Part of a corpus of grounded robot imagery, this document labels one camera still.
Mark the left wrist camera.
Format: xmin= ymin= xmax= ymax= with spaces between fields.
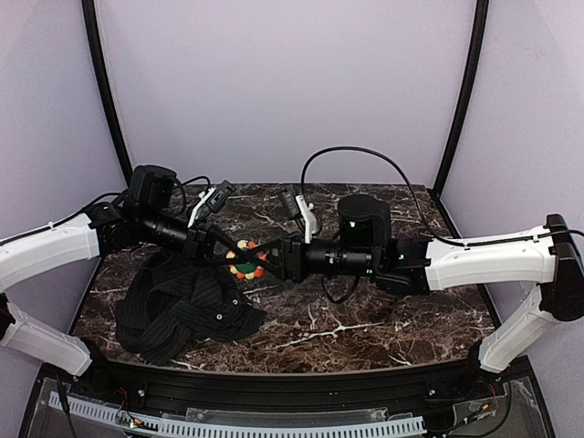
xmin=188 ymin=180 xmax=235 ymax=227

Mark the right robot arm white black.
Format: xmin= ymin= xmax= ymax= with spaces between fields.
xmin=225 ymin=193 xmax=583 ymax=375

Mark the flower brooch green orange yellow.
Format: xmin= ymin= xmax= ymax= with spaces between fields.
xmin=229 ymin=239 xmax=264 ymax=280

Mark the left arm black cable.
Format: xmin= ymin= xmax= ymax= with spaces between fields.
xmin=45 ymin=175 xmax=220 ymax=229

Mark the right black frame post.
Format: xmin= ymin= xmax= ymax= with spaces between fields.
xmin=433 ymin=0 xmax=489 ymax=199

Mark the left black frame post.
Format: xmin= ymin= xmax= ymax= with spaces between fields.
xmin=80 ymin=0 xmax=133 ymax=184

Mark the black pinstriped shirt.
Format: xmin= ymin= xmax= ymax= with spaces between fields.
xmin=114 ymin=251 xmax=266 ymax=366

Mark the white slotted cable duct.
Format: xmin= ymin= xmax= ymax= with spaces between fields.
xmin=68 ymin=397 xmax=427 ymax=438

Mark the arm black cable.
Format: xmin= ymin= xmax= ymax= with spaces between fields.
xmin=45 ymin=175 xmax=220 ymax=229
xmin=300 ymin=145 xmax=584 ymax=250

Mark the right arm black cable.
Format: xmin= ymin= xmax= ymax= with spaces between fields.
xmin=300 ymin=145 xmax=584 ymax=250

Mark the black frame post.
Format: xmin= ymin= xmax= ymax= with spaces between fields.
xmin=433 ymin=0 xmax=489 ymax=199
xmin=80 ymin=0 xmax=133 ymax=184

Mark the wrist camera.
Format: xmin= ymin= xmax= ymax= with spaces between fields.
xmin=278 ymin=184 xmax=320 ymax=244
xmin=188 ymin=180 xmax=235 ymax=227

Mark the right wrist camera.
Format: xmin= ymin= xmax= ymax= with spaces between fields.
xmin=278 ymin=184 xmax=320 ymax=244

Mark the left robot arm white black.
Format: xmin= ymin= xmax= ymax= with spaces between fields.
xmin=1 ymin=165 xmax=235 ymax=377

